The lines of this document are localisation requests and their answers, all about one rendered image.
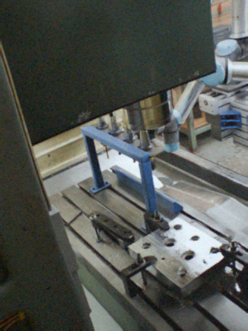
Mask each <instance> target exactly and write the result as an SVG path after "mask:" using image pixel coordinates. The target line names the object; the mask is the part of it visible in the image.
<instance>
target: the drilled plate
mask: <svg viewBox="0 0 248 331"><path fill-rule="evenodd" d="M168 224H169V226H170V227H171V226H172V225H173V227H172V229H171V228H170V230H169V231H170V233H169V232H166V231H162V230H161V229H160V228H159V229H158V230H156V231H154V232H153V233H150V234H148V235H147V236H145V237H143V238H142V239H140V240H139V241H137V242H135V243H133V244H132V245H129V246H128V249H129V252H130V255H131V257H132V258H133V259H134V260H135V261H137V254H138V253H141V255H142V256H143V257H144V256H153V255H155V256H156V258H157V260H156V262H155V263H154V264H152V265H151V266H149V267H147V268H146V270H149V271H150V273H151V274H152V275H155V277H157V278H158V279H159V280H160V281H161V282H162V283H164V284H165V285H166V286H167V287H169V288H170V289H171V290H172V291H174V292H175V293H176V294H177V295H178V296H180V297H181V298H184V297H185V296H187V295H188V294H190V293H191V292H193V291H194V290H195V289H197V288H198V287H199V286H200V285H203V284H204V283H205V282H206V281H207V280H209V279H210V278H212V277H214V275H216V274H217V273H219V272H220V271H221V270H222V269H224V268H226V267H227V266H228V265H229V264H231V263H232V258H230V256H227V255H226V254H225V253H223V252H219V251H220V250H219V248H217V247H220V246H221V245H223V244H221V243H220V242H219V241H216V240H215V239H214V238H213V237H209V236H208V235H207V234H205V233H203V232H201V231H200V230H199V229H198V228H195V227H193V226H192V225H191V224H189V223H186V222H185V221H184V220H182V219H180V218H176V219H174V220H172V221H170V222H169V223H168ZM182 227H183V229H181V228H182ZM174 229H175V230H174ZM177 229H180V231H178V230H177ZM161 233H164V234H161ZM164 235H165V236H164ZM169 235H170V236H169ZM189 236H190V237H189ZM165 237H166V238H167V239H165ZM169 237H170V238H169ZM171 237H173V238H171ZM174 237H175V238H176V239H174ZM200 237H201V238H200ZM189 238H190V239H189ZM163 239H164V240H163ZM177 239H178V240H177ZM190 240H191V241H190ZM197 241H198V242H197ZM143 242H144V243H143ZM146 242H148V243H146ZM162 242H164V243H162ZM207 242H208V243H209V244H208V243H207ZM150 243H151V245H150ZM214 245H215V246H214ZM211 246H214V248H212V249H211ZM216 246H217V247H216ZM189 248H190V249H191V250H189ZM204 249H205V250H204ZM183 250H185V252H182V251H183ZM195 250H196V251H195ZM198 252H199V253H198ZM180 253H182V255H181V254H180ZM209 253H210V255H208V254H209ZM196 254H197V255H196ZM211 254H212V255H211ZM214 254H215V255H214ZM180 256H181V257H182V258H181V257H180ZM212 256H213V258H209V257H212ZM171 257H172V258H171ZM196 257H197V258H196ZM171 259H172V261H171ZM187 259H188V261H187ZM204 259H205V261H204V262H203V260H204ZM206 262H209V263H206ZM182 267H183V268H182ZM180 268H182V269H180ZM185 268H187V269H185ZM171 269H172V270H171ZM187 270H188V271H189V272H187ZM188 273H189V274H188ZM185 275H186V276H185Z"/></svg>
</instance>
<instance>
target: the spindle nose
mask: <svg viewBox="0 0 248 331"><path fill-rule="evenodd" d="M120 114H121V118H122V121H123V125H124V127H126V128H127V129H132V130H137V131H150V130H154V129H159V128H161V127H163V126H165V125H167V124H169V123H170V122H171V121H172V119H173V104H172V100H171V91H170V90H169V91H166V92H162V93H160V94H158V95H155V96H153V97H150V98H147V99H144V100H142V101H140V102H138V103H133V104H131V105H129V106H127V107H124V108H122V109H120Z"/></svg>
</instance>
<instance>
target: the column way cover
mask: <svg viewBox="0 0 248 331"><path fill-rule="evenodd" d="M51 205H52V204H51ZM52 209H53V211H49V215H50V217H51V220H52V223H53V225H54V228H55V231H56V234H57V236H58V239H59V242H60V244H61V247H62V250H63V253H64V256H65V258H66V261H67V264H68V266H69V269H70V271H71V274H72V277H73V279H74V282H75V285H76V287H77V291H78V292H79V295H80V298H81V301H82V305H83V308H84V310H85V312H86V316H87V318H88V320H89V323H90V326H91V328H92V331H95V329H94V326H93V323H92V319H91V316H90V313H91V312H92V310H91V308H90V305H89V302H88V299H87V297H86V294H85V292H84V289H83V285H82V283H81V281H80V278H79V275H78V272H77V271H78V269H79V264H78V262H77V260H76V258H75V254H74V251H73V249H72V246H71V243H70V241H69V237H68V234H67V232H66V229H65V226H64V223H63V220H62V217H61V214H60V211H59V210H58V209H57V208H56V207H55V206H53V205H52Z"/></svg>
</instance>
